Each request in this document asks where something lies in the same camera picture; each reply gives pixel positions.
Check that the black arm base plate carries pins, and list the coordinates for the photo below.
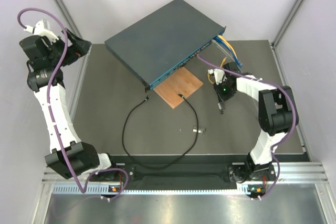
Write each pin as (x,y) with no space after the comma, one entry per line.
(227,168)

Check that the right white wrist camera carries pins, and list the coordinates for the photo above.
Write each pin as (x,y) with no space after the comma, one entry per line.
(216,76)

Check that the wooden board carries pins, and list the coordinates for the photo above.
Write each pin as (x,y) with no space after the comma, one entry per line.
(180,82)

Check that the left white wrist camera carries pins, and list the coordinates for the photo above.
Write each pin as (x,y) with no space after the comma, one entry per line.
(42,28)

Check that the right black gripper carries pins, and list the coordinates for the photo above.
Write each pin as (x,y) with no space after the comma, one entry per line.
(222,97)

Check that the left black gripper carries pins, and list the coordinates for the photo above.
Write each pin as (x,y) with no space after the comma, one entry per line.
(79,48)

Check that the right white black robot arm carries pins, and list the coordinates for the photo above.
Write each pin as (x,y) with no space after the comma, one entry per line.
(276,115)

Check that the white slotted cable duct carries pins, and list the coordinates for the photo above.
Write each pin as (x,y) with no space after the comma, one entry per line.
(112,189)

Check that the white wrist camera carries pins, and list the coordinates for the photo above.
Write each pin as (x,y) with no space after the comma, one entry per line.
(42,28)
(216,76)

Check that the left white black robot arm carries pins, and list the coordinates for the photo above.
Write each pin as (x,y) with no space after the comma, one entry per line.
(44,49)

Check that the silver SFP module on table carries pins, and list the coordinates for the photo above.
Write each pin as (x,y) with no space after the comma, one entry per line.
(199,130)

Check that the dark blue network switch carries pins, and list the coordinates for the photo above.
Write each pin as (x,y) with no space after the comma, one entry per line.
(164,41)

